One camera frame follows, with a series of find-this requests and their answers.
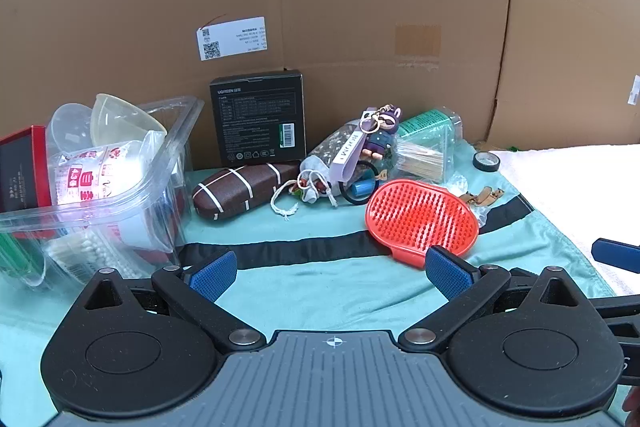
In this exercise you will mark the clear bag of seeds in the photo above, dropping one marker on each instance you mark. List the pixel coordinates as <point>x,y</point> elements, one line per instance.
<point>332,142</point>

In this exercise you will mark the clear plastic container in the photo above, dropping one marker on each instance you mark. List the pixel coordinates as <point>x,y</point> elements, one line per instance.
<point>167,187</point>

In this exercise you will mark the white towel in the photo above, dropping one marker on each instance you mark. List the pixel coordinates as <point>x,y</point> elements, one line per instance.
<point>575,187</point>

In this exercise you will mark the brown striped glasses case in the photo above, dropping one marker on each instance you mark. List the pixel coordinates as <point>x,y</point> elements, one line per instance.
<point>235,189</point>

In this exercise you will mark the black tape roll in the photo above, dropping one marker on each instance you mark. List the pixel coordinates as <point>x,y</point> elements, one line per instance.
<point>486,163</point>

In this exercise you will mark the clear toothpick box green label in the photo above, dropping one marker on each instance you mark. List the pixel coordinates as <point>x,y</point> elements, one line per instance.
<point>425,122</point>

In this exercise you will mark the red rubber brush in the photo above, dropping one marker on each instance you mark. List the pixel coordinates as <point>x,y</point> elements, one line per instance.
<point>420,217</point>

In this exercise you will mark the yellowish plastic bowl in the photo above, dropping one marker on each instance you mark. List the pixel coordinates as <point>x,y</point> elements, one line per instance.
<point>120,117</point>

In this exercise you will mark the teal cloth with black stripe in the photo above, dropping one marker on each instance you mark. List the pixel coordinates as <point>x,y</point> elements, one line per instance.
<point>310,272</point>

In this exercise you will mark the white shipping label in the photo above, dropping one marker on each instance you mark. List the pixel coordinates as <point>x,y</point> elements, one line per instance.
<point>230,38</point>

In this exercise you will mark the small blue cylinder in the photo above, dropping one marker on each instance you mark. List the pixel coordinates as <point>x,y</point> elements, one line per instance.
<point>362,187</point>

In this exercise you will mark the small white sticker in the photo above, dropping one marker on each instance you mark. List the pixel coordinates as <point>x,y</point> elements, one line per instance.
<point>635,89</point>

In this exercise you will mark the black product box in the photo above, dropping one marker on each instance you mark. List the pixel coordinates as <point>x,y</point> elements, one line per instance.
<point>257,117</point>

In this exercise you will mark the cotton swab box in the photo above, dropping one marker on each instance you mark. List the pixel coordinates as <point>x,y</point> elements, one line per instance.
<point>85,254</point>

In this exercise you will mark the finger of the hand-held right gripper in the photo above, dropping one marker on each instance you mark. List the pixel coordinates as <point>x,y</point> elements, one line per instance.
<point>617,254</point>

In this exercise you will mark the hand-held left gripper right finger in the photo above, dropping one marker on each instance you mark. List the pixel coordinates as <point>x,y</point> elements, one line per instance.
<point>447,272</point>

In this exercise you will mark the red box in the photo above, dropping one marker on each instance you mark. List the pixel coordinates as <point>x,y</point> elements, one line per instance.
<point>20,172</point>

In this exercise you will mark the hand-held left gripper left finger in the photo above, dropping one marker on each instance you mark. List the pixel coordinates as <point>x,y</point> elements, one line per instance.
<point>214,274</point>

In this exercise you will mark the clear plastic cup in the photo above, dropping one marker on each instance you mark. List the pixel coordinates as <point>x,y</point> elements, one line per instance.
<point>70,127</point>

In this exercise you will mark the green packet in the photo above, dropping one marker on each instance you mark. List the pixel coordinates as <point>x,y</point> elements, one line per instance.
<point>15,254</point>

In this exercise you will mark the printed white packet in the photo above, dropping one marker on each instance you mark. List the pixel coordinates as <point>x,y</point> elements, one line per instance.
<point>95,179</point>

